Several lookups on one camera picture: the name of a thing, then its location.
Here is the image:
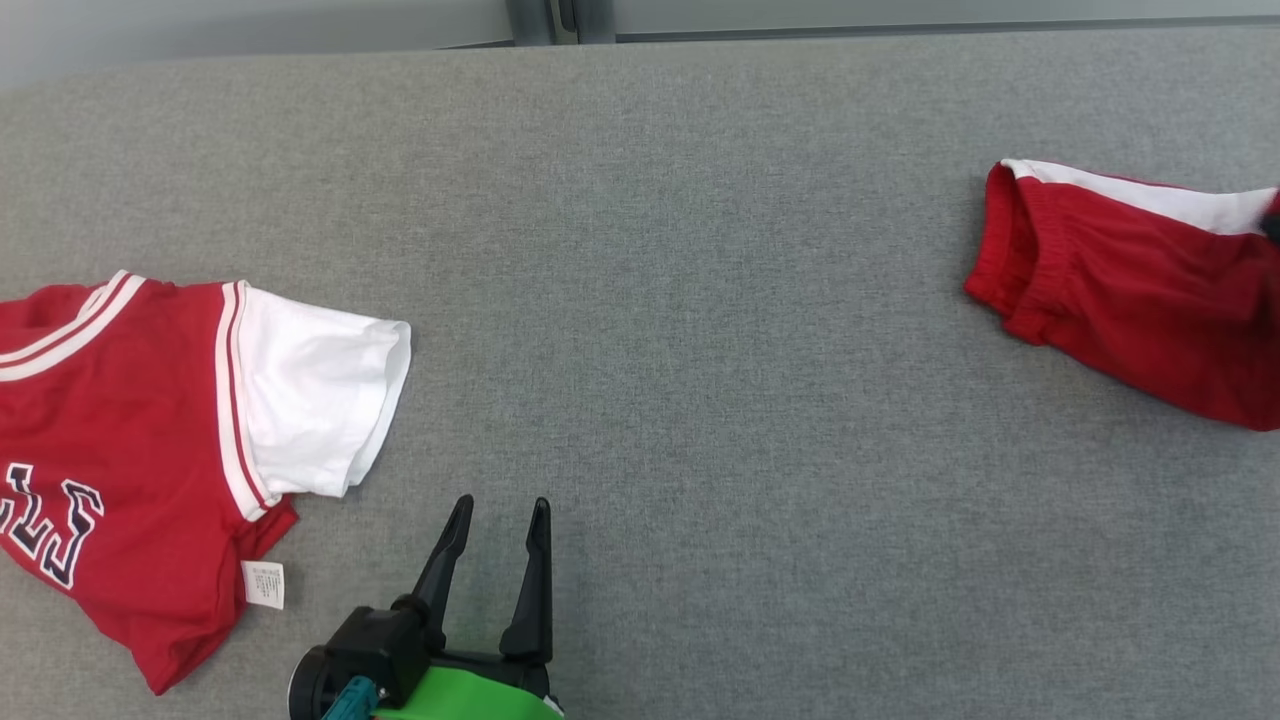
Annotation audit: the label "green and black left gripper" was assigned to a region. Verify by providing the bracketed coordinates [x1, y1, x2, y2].
[375, 495, 567, 720]

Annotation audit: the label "red shorts white stripe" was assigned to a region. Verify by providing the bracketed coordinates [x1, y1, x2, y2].
[963, 157, 1280, 433]

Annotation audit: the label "red basketball jersey white sleeves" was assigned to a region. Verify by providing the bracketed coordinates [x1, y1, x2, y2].
[0, 268, 413, 697]

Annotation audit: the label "grey fabric sofa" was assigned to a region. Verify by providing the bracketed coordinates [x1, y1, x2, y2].
[0, 28, 1280, 720]

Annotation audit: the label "teal cable connector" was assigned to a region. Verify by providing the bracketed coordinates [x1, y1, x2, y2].
[322, 675, 389, 720]

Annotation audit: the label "grey metal post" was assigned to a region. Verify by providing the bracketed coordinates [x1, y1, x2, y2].
[505, 0, 618, 47]

